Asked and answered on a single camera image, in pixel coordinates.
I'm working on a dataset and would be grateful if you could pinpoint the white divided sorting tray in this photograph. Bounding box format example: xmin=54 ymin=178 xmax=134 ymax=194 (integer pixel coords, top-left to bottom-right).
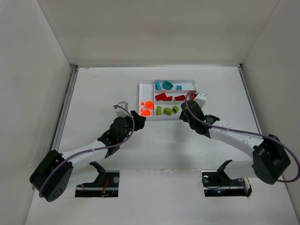
xmin=138 ymin=79 xmax=207 ymax=121

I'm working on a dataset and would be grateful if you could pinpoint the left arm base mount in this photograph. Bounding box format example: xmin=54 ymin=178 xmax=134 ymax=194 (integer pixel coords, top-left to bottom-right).
xmin=75 ymin=161 xmax=120 ymax=198

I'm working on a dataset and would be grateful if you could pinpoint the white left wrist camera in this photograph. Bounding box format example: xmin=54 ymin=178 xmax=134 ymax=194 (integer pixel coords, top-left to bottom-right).
xmin=113 ymin=101 xmax=128 ymax=117

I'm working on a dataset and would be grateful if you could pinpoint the red sloped lego brick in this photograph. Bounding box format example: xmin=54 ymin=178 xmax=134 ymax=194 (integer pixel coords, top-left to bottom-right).
xmin=174 ymin=95 xmax=186 ymax=101

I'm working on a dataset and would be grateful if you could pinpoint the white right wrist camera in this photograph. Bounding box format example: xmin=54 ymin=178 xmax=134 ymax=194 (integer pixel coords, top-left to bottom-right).
xmin=194 ymin=92 xmax=207 ymax=109

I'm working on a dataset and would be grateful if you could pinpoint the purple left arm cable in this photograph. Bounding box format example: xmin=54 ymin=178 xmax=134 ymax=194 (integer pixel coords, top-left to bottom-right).
xmin=38 ymin=105 xmax=135 ymax=198

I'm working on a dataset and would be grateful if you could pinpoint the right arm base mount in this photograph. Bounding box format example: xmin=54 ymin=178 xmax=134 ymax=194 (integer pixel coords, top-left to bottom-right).
xmin=202 ymin=160 xmax=252 ymax=197

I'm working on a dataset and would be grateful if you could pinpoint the orange dome lego piece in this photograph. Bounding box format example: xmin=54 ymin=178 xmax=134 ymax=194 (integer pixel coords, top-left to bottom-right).
xmin=141 ymin=110 xmax=151 ymax=116

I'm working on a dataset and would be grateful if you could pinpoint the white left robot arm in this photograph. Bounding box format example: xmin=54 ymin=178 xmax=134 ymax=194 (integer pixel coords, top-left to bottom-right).
xmin=29 ymin=110 xmax=146 ymax=202

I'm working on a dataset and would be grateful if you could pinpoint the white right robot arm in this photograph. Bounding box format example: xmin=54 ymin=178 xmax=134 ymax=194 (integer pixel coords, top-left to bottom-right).
xmin=180 ymin=100 xmax=291 ymax=185

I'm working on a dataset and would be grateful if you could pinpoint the green small lego brick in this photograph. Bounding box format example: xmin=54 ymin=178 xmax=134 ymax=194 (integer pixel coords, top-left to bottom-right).
xmin=172 ymin=105 xmax=179 ymax=113

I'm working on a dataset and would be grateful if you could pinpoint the green curved lego brick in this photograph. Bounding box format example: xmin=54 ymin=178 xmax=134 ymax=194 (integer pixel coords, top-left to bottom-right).
xmin=164 ymin=107 xmax=173 ymax=115

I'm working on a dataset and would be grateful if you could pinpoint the red 2x4 lego brick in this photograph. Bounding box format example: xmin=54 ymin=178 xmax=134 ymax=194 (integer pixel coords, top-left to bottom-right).
xmin=163 ymin=96 xmax=173 ymax=101

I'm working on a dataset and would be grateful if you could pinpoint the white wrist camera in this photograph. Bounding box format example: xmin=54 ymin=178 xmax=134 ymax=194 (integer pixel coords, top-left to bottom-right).
xmin=113 ymin=101 xmax=128 ymax=117
xmin=194 ymin=92 xmax=207 ymax=109

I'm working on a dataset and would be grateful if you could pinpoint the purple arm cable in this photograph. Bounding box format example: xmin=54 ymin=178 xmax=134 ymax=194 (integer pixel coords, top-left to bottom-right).
xmin=38 ymin=105 xmax=135 ymax=198
xmin=185 ymin=91 xmax=300 ymax=183

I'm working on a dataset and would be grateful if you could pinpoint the red long lego brick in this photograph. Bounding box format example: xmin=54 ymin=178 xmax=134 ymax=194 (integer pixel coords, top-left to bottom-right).
xmin=155 ymin=93 xmax=166 ymax=101

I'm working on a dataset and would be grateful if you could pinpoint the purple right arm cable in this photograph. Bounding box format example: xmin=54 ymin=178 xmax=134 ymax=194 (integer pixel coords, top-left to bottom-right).
xmin=185 ymin=91 xmax=300 ymax=183

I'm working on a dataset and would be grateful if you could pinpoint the red square lego brick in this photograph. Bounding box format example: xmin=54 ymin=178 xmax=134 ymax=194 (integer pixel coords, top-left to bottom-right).
xmin=188 ymin=91 xmax=195 ymax=100

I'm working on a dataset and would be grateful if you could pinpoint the orange curved lego piece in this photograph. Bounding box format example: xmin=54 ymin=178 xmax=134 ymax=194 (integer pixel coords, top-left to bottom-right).
xmin=144 ymin=101 xmax=154 ymax=109

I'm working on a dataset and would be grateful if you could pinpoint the colorful monster lego figure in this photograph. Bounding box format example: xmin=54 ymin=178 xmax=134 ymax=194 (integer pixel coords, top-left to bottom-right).
xmin=162 ymin=81 xmax=173 ymax=90

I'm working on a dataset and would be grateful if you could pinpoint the cyan long lego brick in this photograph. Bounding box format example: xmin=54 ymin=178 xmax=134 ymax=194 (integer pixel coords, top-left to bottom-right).
xmin=155 ymin=81 xmax=162 ymax=90

